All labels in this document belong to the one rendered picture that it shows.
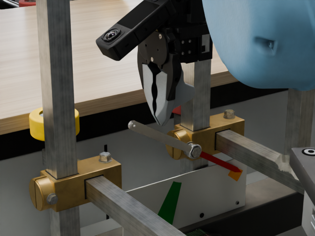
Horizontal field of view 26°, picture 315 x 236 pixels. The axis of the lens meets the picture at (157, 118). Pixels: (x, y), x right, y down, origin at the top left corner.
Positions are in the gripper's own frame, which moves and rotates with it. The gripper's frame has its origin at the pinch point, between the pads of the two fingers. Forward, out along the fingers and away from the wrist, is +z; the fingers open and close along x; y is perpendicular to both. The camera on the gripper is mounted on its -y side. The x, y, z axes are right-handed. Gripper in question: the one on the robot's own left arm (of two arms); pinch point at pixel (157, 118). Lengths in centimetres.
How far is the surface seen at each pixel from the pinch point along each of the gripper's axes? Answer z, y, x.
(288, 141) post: 15.3, 36.3, 8.5
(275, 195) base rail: 23.7, 30.4, 5.2
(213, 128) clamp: 6.8, 15.1, 5.4
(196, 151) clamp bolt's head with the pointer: 8.9, 10.0, 3.4
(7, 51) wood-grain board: 4, 2, 60
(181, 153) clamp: 9.8, 8.6, 5.6
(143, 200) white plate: 16.1, 1.0, 5.4
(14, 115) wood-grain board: 3.6, -13.1, 22.2
